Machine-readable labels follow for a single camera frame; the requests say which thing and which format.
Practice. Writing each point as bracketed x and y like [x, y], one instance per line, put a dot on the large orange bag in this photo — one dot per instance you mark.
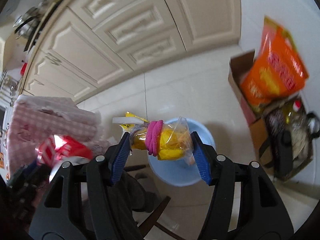
[272, 72]

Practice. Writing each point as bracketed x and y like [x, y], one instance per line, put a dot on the beige kitchen countertop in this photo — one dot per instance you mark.
[50, 25]

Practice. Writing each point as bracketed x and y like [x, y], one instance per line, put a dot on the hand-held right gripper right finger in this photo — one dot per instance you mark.
[200, 157]

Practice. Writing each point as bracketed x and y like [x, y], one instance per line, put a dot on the black gas stove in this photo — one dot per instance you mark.
[40, 30]

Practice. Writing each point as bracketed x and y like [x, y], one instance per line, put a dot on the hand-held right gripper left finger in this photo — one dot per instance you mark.
[121, 155]

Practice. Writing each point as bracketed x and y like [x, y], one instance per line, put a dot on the pink checkered tablecloth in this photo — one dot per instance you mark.
[50, 122]

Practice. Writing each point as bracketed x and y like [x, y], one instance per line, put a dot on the light blue plastic basin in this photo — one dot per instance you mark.
[175, 173]

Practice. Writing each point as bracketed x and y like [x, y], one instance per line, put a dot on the dark wooden chair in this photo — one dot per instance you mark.
[160, 206]

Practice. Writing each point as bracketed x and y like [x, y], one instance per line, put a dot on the clear plastic bag yellow contents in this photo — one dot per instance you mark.
[172, 140]

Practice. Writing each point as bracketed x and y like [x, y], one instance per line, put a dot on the dark tote bag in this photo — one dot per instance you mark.
[287, 140]

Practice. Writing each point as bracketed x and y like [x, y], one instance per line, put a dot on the red foil snack packet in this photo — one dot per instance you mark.
[72, 147]

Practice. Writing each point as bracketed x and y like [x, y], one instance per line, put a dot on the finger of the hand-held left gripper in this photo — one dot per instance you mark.
[32, 168]

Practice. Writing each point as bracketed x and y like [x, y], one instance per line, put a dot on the red container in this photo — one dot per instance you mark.
[23, 68]

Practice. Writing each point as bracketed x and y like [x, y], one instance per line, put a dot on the brown cardboard box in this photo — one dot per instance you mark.
[237, 85]

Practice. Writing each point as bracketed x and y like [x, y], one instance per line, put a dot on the cream kitchen cabinets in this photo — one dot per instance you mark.
[112, 42]

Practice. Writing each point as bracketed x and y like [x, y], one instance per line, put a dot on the metal dish rack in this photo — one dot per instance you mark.
[7, 85]

